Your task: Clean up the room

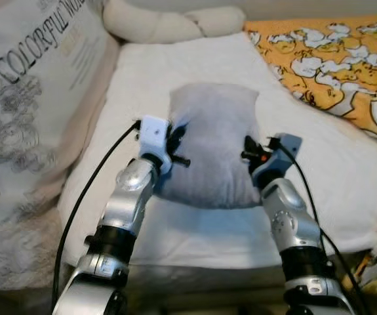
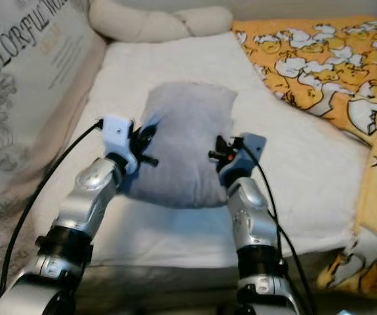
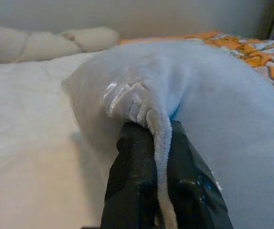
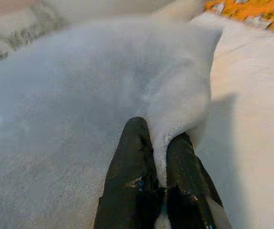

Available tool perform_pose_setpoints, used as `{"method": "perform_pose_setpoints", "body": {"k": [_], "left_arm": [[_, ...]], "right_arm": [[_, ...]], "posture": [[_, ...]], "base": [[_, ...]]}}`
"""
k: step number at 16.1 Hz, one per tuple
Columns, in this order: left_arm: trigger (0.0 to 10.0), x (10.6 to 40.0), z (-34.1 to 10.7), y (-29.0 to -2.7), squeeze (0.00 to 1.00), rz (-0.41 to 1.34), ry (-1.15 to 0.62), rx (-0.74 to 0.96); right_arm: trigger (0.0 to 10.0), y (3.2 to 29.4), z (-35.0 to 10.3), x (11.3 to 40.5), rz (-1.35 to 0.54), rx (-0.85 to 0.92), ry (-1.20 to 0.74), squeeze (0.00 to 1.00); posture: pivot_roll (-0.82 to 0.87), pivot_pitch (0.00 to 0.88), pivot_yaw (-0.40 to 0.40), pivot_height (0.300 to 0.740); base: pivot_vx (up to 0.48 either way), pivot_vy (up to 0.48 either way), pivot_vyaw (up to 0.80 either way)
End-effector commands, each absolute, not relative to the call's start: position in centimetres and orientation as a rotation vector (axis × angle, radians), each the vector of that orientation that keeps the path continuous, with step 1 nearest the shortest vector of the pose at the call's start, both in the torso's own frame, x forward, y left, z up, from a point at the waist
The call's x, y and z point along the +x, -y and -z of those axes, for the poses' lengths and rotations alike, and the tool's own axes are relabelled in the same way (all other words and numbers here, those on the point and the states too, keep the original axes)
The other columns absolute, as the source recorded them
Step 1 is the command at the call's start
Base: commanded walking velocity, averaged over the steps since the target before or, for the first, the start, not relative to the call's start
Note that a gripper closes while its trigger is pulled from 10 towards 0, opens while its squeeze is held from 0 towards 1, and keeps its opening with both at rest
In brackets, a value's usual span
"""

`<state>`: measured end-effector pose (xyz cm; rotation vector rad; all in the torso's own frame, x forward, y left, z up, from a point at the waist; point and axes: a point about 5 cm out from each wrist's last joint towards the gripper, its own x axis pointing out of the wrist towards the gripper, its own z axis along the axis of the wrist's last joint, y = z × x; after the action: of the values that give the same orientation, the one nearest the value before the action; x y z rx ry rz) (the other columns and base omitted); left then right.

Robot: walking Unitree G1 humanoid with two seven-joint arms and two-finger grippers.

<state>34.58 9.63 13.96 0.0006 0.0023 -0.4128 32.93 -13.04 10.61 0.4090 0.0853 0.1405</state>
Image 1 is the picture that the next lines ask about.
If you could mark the yellow egg print blanket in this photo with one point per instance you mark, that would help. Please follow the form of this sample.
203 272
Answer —
332 65

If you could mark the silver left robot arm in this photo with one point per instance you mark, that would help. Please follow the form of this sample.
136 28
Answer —
126 197

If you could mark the white quilted mattress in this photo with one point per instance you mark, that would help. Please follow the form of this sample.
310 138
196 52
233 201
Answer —
306 164

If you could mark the beige knotted bolster pillow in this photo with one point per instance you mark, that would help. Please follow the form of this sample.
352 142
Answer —
168 26

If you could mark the grey printed lettering cushion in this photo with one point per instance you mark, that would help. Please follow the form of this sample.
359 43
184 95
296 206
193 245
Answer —
24 98

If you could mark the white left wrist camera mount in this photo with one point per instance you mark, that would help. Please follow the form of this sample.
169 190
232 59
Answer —
154 134

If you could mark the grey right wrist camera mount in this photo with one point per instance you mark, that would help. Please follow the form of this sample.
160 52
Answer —
286 147

